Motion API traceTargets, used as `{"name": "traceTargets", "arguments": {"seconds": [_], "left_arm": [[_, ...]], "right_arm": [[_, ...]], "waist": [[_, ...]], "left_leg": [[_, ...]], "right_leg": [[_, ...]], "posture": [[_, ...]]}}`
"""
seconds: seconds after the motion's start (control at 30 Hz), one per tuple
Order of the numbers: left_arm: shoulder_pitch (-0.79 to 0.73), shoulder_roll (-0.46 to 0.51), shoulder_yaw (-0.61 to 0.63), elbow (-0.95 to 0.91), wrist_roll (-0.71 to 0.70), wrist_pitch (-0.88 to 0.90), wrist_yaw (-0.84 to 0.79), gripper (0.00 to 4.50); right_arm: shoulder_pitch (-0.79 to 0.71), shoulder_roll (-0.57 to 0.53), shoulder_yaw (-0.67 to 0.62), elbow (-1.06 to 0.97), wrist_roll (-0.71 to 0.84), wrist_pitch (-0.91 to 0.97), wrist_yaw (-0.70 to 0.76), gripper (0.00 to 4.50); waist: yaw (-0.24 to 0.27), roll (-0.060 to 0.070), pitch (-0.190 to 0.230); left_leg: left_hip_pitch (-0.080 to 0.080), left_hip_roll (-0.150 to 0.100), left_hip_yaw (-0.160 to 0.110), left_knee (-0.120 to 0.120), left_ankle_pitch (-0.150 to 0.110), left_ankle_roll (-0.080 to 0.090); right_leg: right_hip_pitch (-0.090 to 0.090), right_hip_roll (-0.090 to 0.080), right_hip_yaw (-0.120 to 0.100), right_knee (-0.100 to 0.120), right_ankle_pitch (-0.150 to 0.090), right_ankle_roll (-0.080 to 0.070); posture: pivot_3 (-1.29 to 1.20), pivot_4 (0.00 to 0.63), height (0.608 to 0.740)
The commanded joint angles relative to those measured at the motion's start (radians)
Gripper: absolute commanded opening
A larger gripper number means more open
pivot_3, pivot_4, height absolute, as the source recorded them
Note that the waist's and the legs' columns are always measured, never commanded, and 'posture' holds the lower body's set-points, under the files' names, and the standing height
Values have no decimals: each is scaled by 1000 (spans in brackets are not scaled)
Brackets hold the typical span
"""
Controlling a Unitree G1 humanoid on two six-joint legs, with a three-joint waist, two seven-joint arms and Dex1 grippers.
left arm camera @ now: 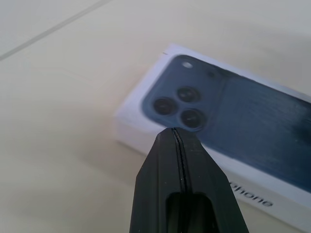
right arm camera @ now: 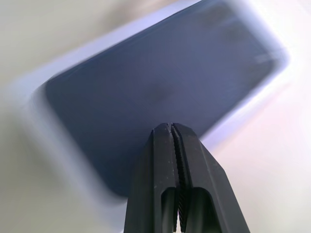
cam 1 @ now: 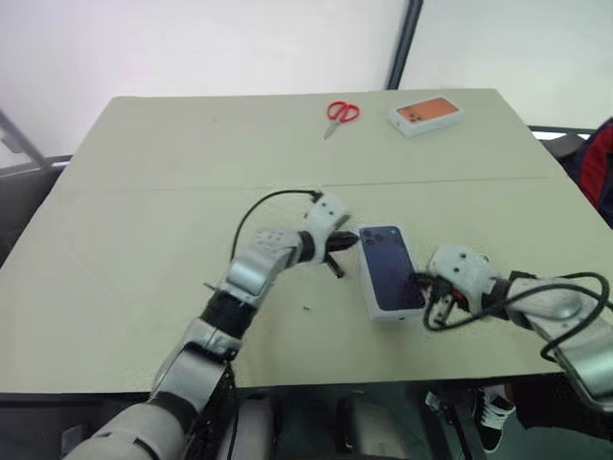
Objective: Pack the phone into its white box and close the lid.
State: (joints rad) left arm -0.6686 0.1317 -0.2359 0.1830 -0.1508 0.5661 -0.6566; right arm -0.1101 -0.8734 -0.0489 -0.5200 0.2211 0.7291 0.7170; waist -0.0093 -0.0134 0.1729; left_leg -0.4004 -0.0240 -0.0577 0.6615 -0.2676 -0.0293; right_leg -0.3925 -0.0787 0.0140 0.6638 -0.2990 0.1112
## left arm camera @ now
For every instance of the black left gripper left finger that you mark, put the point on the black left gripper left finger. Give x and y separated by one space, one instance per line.
155 174

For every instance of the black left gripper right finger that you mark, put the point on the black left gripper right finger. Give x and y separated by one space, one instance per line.
209 174

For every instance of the white phone box lid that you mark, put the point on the white phone box lid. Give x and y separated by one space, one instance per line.
243 109

